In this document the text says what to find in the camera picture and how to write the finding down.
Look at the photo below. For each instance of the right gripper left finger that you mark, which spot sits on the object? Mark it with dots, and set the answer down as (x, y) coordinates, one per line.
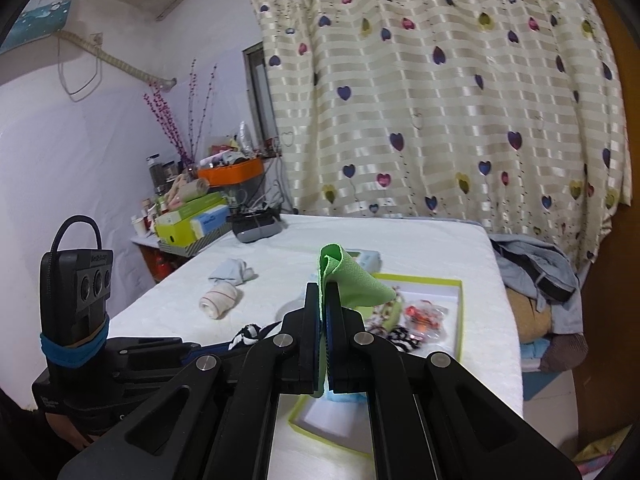
(303, 367)

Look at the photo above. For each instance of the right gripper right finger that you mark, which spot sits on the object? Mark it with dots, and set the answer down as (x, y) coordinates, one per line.
(344, 369)

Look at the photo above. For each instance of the black white striped cloth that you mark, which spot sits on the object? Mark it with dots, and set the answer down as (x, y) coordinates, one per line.
(252, 333)
(405, 340)

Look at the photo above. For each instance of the green microfibre cloth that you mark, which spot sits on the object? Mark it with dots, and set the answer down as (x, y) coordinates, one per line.
(358, 288)

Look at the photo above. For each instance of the orange trinket plastic bag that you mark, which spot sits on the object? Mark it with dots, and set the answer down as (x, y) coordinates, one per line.
(426, 319)

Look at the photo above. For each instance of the white bandage roll red stripes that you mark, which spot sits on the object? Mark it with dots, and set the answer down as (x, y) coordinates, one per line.
(220, 299)

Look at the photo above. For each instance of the light blue white sock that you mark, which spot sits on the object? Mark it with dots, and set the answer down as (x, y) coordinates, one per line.
(232, 271)

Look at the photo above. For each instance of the green rimmed white box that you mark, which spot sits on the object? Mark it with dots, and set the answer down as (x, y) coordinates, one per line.
(342, 419)

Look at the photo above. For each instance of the wet wipes pack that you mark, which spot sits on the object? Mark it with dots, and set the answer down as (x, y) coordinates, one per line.
(369, 260)

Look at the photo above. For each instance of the grey black headset device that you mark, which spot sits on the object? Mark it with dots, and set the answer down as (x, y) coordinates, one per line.
(249, 227)

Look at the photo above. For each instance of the green cardboard box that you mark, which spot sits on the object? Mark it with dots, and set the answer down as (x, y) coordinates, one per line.
(174, 228)

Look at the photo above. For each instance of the orange tray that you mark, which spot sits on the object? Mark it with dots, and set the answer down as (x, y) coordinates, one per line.
(233, 174)

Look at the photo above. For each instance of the brown wooden wardrobe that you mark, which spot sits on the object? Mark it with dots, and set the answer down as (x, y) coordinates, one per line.
(607, 382)

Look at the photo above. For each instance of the purple decorative branches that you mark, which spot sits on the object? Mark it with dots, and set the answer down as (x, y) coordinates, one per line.
(182, 119)

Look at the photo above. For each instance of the heart patterned cream curtain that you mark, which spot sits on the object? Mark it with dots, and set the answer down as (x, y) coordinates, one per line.
(507, 113)

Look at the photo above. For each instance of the left tracking camera box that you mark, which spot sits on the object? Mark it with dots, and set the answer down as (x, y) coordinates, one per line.
(74, 287)

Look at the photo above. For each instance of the window frame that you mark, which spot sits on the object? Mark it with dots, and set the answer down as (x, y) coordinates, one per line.
(259, 98)

